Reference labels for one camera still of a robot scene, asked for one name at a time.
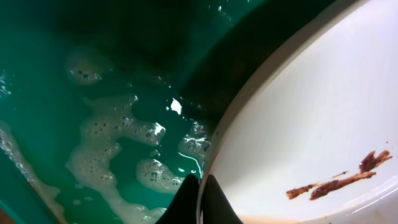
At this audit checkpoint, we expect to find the white plate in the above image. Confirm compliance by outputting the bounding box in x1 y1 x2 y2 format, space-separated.
200 0 397 223

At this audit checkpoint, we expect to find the teal plastic tray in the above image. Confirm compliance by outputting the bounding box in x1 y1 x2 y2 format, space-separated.
1 0 331 223

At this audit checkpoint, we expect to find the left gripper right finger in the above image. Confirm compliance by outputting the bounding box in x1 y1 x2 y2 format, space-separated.
201 174 243 224

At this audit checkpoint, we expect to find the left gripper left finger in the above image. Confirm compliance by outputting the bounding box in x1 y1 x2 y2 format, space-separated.
156 174 199 224

